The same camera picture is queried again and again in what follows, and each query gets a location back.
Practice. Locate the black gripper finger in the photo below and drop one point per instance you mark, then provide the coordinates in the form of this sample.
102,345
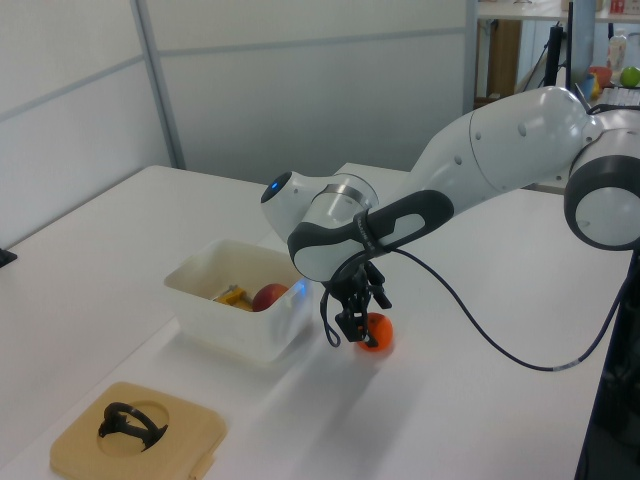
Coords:
356,320
381,292

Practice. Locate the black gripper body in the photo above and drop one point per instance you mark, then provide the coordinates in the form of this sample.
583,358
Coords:
356,281

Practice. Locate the orange mandarin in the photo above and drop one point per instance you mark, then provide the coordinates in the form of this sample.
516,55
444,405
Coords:
382,334

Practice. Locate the red apple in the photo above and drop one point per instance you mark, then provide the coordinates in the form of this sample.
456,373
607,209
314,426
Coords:
267,296

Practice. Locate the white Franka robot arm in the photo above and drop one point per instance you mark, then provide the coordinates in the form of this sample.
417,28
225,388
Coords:
500,155

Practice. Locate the white plastic container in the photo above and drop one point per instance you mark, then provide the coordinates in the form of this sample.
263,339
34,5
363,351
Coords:
225,325

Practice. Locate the beige container lid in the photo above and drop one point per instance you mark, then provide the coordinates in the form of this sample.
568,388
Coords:
75,440

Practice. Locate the yellow toy tool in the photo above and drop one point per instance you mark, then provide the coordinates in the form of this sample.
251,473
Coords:
232,298

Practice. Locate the brown wooden cabinet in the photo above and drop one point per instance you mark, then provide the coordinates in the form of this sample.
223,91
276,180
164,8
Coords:
502,60

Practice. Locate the black robot stand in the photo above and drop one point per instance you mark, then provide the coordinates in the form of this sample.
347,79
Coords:
617,410

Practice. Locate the black monitor stand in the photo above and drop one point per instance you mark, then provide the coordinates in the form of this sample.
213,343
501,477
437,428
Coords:
555,55

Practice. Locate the red bowl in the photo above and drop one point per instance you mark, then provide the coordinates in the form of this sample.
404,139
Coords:
602,75

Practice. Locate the white keyboard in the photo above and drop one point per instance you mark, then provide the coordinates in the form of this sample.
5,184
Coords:
622,95

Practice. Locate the green apple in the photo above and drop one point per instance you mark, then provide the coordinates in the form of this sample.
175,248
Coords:
631,76

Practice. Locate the pale plastic bottle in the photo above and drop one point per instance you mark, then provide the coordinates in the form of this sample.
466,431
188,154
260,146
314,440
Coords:
618,50

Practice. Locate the black clamp at table edge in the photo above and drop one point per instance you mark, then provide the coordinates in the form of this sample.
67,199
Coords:
6,257

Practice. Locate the red box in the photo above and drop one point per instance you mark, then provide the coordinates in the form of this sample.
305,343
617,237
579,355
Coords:
619,5

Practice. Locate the grey partition post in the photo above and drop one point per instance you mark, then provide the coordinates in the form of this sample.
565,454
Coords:
160,100

